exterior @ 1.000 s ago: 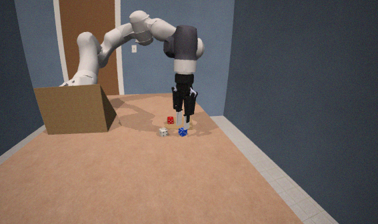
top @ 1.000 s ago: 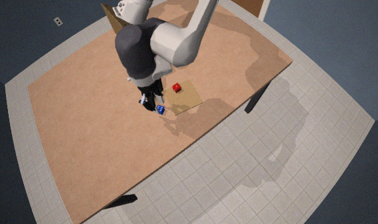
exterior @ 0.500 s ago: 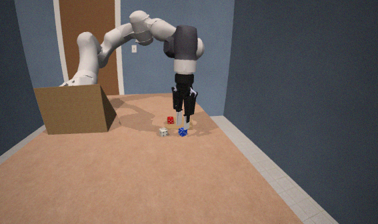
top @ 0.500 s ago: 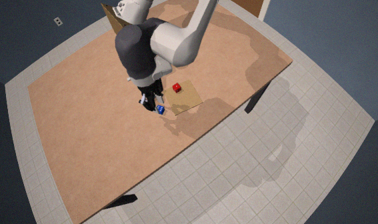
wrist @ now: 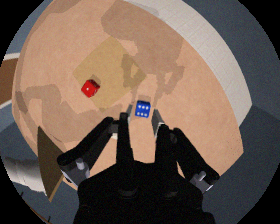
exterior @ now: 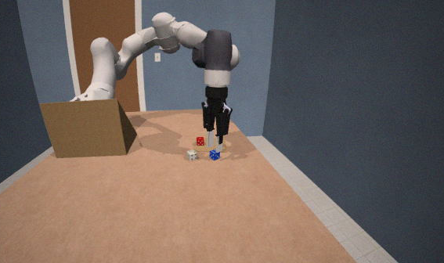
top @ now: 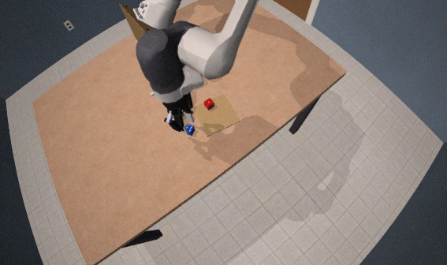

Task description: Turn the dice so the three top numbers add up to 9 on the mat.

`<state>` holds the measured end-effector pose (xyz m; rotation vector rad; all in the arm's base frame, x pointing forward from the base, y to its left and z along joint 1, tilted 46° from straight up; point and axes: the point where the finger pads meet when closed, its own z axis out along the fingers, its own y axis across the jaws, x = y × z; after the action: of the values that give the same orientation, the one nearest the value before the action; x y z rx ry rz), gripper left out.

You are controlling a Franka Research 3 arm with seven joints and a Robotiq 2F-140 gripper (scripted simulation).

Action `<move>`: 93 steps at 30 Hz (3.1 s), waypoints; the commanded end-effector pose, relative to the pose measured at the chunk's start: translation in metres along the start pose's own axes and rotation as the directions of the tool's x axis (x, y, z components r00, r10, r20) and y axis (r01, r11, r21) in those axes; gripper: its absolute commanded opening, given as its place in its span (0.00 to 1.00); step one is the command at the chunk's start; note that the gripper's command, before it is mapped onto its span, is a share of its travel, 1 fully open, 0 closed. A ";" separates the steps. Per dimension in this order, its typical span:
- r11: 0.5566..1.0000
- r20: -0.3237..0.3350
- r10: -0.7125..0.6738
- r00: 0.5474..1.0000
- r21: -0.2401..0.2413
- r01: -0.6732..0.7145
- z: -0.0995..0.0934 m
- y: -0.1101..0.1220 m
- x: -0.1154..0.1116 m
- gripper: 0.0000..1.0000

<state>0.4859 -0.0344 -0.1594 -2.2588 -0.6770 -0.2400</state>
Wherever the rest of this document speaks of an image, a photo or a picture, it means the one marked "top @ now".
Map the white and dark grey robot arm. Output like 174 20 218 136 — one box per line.
133 0 259 103

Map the red die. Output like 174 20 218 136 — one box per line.
204 99 214 110

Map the blue die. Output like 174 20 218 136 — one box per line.
186 124 195 136

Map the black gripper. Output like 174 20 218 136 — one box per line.
163 92 194 135

